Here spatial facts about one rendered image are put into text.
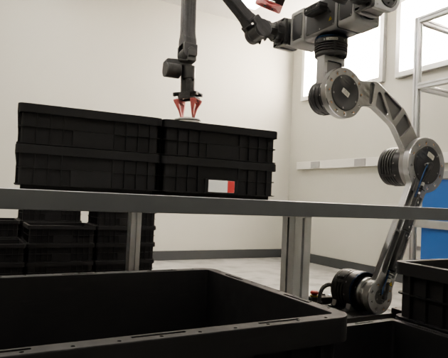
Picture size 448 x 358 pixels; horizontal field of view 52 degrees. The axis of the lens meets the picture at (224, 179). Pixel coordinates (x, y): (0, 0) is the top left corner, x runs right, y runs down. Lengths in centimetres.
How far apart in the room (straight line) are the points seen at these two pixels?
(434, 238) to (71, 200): 264
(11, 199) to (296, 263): 76
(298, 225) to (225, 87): 421
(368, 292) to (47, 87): 365
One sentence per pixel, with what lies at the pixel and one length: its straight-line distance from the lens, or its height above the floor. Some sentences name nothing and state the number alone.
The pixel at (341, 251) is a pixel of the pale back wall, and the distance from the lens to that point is 510.
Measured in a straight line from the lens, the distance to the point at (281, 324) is 43.
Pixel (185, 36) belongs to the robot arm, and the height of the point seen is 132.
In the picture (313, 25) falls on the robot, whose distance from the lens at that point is 203.
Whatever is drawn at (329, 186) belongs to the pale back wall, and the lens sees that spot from 524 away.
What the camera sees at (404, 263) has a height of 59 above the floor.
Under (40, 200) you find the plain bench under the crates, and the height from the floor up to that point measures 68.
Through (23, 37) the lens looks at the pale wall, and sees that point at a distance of 485.
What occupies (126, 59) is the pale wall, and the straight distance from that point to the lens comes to 502.
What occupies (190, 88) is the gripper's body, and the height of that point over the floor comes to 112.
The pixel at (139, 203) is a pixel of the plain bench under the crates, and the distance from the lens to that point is 104.
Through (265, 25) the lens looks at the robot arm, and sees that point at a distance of 209.
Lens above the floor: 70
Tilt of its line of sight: 2 degrees up
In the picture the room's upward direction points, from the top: 3 degrees clockwise
